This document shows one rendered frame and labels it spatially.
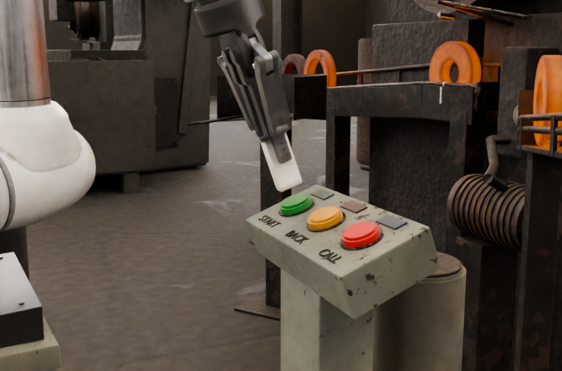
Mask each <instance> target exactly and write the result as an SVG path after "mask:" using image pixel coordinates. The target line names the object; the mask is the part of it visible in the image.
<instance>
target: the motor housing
mask: <svg viewBox="0 0 562 371"><path fill-rule="evenodd" d="M483 177H484V175H483V174H473V175H466V176H464V177H463V178H461V179H460V180H458V181H457V182H456V184H455V185H454V186H453V188H452V189H451V191H450V194H449V196H448V199H447V214H448V216H449V219H450V221H451V222H452V224H453V225H454V226H455V227H456V228H457V229H459V230H460V231H462V232H465V233H467V234H469V235H468V236H458V237H457V238H456V256H455V257H456V258H457V259H458V260H459V261H460V262H461V263H462V265H463V266H464V267H465V268H466V271H467V272H466V290H465V308H464V325H463V343H462V371H511V363H512V349H513V322H514V309H515V294H516V281H517V266H518V253H519V252H520V253H521V251H522V238H523V224H524V197H525V184H520V183H518V182H513V181H510V180H504V179H500V178H499V179H500V180H502V181H503V182H505V183H506V184H507V185H508V189H507V190H506V191H505V192H503V191H498V190H496V189H495V188H493V187H491V186H490V185H488V184H487V183H485V182H484V180H483ZM561 235H562V204H561V202H560V205H559V228H558V240H559V239H560V237H561ZM558 240H557V241H558Z"/></svg>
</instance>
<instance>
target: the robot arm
mask: <svg viewBox="0 0 562 371"><path fill-rule="evenodd" d="M195 1H197V6H195V10H194V13H195V15H196V17H197V21H198V24H199V27H200V29H201V31H202V35H203V36H204V37H205V38H214V37H218V36H219V39H220V44H221V48H222V56H220V57H217V62H218V63H219V65H220V66H221V68H222V71H223V72H224V73H225V75H226V77H227V80H228V82H229V84H230V86H231V88H232V91H233V93H234V96H235V98H236V100H237V102H238V105H239V107H240V109H241V111H242V113H243V117H244V119H245V120H246V122H247V125H248V128H249V129H250V130H251V131H253V130H255V133H256V135H257V137H258V138H259V140H260V143H261V146H262V148H263V153H264V155H265V157H266V160H267V162H268V167H269V169H270V172H271V174H272V177H273V181H274V184H275V186H276V189H277V190H278V191H281V192H284V191H286V190H288V189H290V188H292V187H294V186H296V185H298V184H300V183H302V179H301V176H300V173H299V169H298V166H297V164H296V161H295V158H294V154H293V151H292V149H291V146H290V143H289V139H288V136H287V134H286V132H287V130H290V129H292V124H291V120H290V116H289V109H288V106H287V101H286V98H285V93H284V87H283V83H282V79H281V75H280V71H279V56H278V53H277V51H276V50H273V51H271V52H267V49H266V47H265V44H264V41H263V39H262V37H261V35H260V33H259V31H258V30H257V29H256V23H257V22H260V21H261V20H263V19H264V18H265V16H266V12H265V9H264V6H263V2H262V0H184V2H186V3H191V2H195ZM94 179H95V156H94V153H93V151H92V149H91V147H90V146H89V143H88V142H87V141H86V140H85V138H84V137H83V136H82V135H81V134H80V133H79V132H77V131H76V130H74V129H73V127H72V124H71V123H70V121H69V116H68V114H67V113H66V111H65V110H64V109H63V108H62V107H61V106H60V105H59V104H58V103H57V102H55V101H51V95H50V85H49V66H48V55H47V45H46V35H45V25H44V15H43V0H0V231H7V230H12V229H15V228H19V227H22V226H26V225H30V224H33V223H35V222H38V221H42V220H44V219H47V218H49V217H51V216H54V215H57V214H59V213H60V212H62V211H64V210H66V209H68V208H69V207H71V206H72V205H73V204H74V203H76V202H77V201H78V200H79V199H80V198H82V197H83V196H84V195H85V194H86V192H87V191H88V190H89V188H90V187H91V186H92V184H93V182H94Z"/></svg>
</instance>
